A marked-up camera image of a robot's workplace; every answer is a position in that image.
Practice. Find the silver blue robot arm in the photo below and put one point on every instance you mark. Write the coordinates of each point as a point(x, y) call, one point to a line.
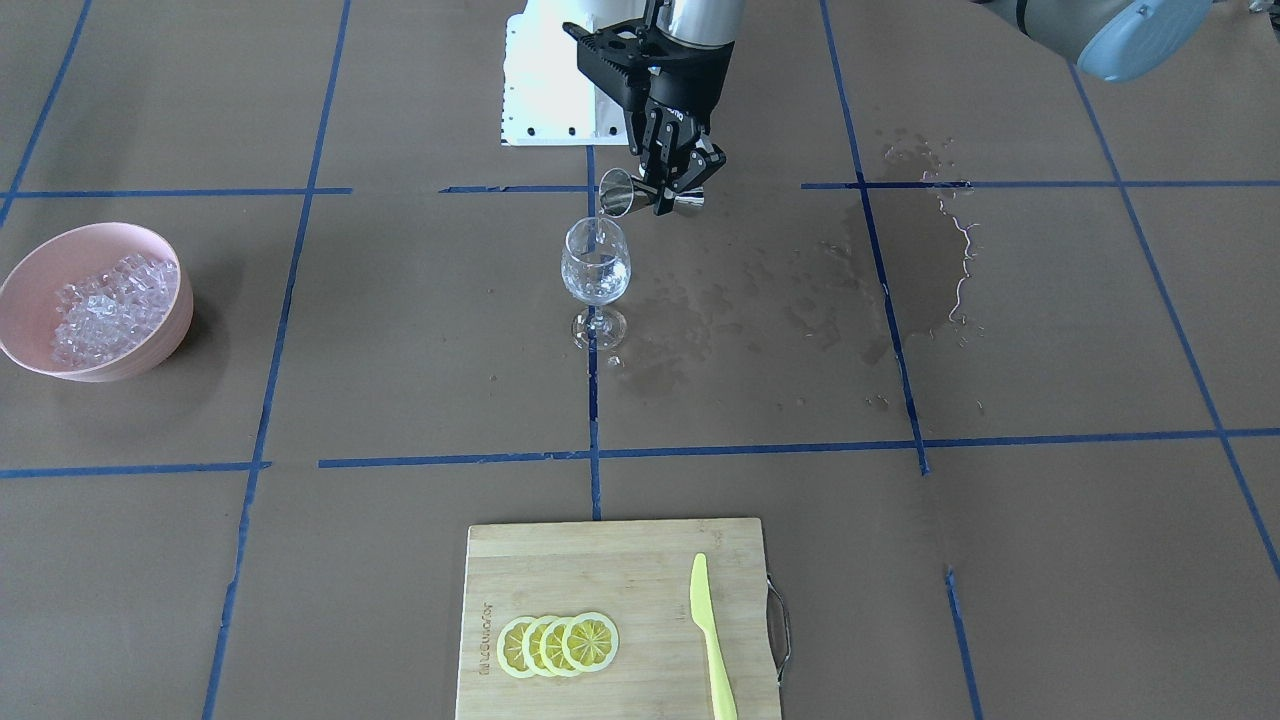
point(1116, 41)

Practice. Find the steel cocktail jigger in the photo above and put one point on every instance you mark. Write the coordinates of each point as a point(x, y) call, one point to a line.
point(620, 194)

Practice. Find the clear ice cubes pile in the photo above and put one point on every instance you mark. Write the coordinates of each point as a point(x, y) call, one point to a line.
point(107, 314)

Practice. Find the clear wine glass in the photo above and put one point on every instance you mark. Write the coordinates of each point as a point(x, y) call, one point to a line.
point(596, 268)

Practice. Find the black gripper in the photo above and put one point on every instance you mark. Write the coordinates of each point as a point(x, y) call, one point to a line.
point(697, 84)

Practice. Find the pink ribbed bowl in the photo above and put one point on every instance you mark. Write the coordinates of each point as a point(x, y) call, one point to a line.
point(28, 314)

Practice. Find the yellow plastic knife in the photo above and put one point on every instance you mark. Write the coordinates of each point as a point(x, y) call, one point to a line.
point(702, 614)

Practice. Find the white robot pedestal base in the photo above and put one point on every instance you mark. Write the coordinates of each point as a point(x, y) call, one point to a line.
point(547, 101)

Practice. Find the bamboo cutting board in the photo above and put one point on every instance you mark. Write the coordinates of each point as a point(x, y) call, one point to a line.
point(645, 619)

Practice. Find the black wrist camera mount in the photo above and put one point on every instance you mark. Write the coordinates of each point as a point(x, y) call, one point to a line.
point(617, 59)

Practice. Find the lemon slice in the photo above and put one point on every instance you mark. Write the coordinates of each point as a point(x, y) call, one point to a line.
point(511, 654)
point(534, 644)
point(594, 642)
point(558, 650)

